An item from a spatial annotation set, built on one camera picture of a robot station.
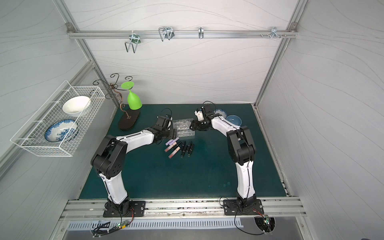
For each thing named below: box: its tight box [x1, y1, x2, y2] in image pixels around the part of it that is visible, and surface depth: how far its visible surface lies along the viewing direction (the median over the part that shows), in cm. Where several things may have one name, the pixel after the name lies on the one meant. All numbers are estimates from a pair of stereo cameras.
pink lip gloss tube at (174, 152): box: [168, 146, 181, 159], surface depth 95 cm
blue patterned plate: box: [44, 119, 79, 143], surface depth 65 cm
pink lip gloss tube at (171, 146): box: [164, 142, 177, 152], surface depth 98 cm
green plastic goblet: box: [121, 81, 143, 111], surface depth 93 cm
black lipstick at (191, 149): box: [187, 143, 195, 157], surface depth 96 cm
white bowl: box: [62, 96, 91, 118], surface depth 73 cm
